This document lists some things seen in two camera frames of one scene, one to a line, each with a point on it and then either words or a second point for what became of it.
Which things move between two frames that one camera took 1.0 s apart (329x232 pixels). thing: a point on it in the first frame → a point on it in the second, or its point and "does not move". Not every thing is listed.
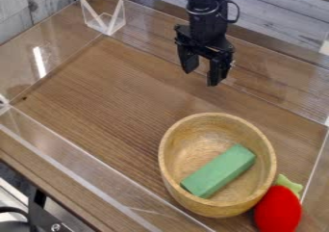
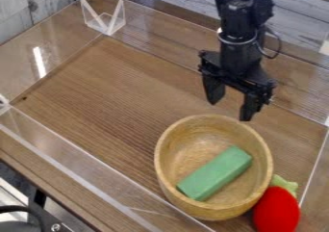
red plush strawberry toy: [278, 210] does not move
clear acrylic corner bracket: [105, 23] does not move
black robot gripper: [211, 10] → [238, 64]
